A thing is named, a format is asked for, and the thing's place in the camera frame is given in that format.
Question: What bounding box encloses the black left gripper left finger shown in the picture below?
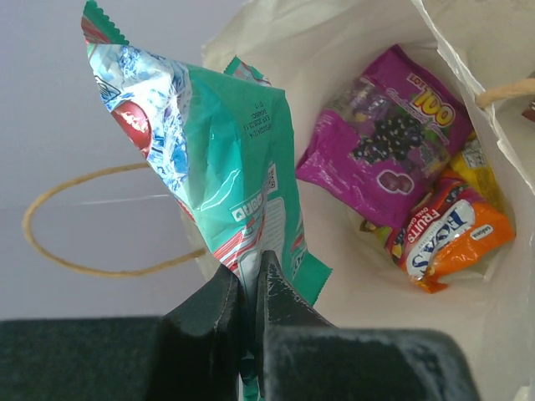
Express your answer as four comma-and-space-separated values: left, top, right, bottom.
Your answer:
1, 267, 239, 400

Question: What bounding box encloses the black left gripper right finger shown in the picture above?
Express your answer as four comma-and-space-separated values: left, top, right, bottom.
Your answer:
256, 251, 481, 400

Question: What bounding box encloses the light green snack packet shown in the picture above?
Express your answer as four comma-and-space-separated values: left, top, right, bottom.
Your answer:
359, 220, 391, 246

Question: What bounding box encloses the orange Fox's candy bag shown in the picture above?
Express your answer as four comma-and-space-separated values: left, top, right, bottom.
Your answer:
375, 168, 515, 293

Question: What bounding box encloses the teal snack bag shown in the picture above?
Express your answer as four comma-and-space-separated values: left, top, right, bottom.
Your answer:
81, 1, 331, 400

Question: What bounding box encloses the purple snack bag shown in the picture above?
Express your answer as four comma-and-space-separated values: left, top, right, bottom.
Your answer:
296, 45, 473, 228

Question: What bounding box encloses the yellow snack packet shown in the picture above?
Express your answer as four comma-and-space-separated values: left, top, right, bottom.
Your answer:
449, 131, 504, 211

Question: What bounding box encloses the white paper bag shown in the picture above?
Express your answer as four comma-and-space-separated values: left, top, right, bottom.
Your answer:
21, 0, 535, 401

